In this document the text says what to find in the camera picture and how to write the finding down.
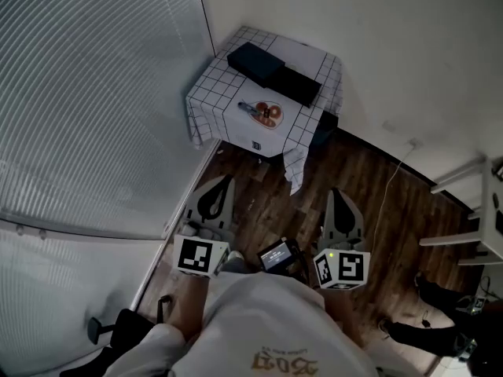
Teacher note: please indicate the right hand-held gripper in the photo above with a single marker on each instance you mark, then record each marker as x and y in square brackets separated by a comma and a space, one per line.
[349, 267]

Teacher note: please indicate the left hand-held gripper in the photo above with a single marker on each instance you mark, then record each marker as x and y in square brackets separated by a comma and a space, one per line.
[194, 255]

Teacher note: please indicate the grey utility knife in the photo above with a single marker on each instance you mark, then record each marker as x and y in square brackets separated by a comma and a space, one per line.
[248, 108]

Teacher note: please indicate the black box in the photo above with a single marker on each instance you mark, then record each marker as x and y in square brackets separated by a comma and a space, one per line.
[294, 85]

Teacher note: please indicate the person's right forearm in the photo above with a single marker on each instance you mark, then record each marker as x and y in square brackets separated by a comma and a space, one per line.
[340, 312]

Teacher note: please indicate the person's left forearm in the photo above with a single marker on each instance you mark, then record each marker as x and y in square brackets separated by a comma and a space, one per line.
[189, 304]

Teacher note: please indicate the black box lid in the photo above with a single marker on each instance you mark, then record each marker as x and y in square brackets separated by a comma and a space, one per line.
[254, 62]

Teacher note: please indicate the person's shoe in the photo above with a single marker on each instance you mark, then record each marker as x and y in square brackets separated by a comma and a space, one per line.
[235, 255]

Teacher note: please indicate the black device with screen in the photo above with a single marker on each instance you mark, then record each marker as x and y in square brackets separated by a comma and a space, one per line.
[277, 259]

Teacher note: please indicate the white checked tablecloth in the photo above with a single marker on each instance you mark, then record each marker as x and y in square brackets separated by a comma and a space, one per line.
[220, 92]

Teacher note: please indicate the person's white shirt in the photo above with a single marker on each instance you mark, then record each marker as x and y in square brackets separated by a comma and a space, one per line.
[259, 324]

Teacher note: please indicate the white shelf rack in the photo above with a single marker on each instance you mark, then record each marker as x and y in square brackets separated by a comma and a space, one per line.
[491, 210]

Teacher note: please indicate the black office chair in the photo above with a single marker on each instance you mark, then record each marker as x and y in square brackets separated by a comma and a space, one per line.
[125, 332]

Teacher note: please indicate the white window blind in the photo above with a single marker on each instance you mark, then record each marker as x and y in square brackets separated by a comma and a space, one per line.
[90, 104]

